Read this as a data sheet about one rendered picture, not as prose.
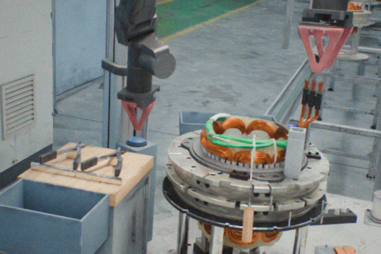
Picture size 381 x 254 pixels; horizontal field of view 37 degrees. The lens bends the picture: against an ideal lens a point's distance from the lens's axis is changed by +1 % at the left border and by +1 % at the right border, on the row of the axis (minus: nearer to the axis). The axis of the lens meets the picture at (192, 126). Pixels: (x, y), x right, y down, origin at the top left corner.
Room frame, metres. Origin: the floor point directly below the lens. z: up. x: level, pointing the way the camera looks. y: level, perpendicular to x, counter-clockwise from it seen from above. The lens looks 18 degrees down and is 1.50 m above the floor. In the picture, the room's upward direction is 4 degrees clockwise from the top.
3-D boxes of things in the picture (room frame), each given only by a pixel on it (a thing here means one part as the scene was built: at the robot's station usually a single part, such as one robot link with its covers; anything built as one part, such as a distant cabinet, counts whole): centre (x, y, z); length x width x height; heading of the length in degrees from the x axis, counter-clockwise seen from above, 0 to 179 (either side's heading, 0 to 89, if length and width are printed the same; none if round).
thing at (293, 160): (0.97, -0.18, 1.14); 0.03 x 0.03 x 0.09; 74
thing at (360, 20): (3.94, -0.97, 0.94); 0.39 x 0.39 x 0.30
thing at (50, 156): (0.99, 0.27, 1.09); 0.04 x 0.01 x 0.02; 152
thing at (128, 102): (1.25, 0.12, 1.11); 0.07 x 0.07 x 0.09; 74
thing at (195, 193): (0.94, -0.04, 1.05); 0.09 x 0.04 x 0.01; 74
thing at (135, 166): (1.02, 0.19, 1.05); 0.20 x 0.19 x 0.02; 166
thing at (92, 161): (0.97, 0.19, 1.09); 0.04 x 0.01 x 0.02; 151
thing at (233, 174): (0.94, -0.09, 1.10); 0.03 x 0.01 x 0.01; 73
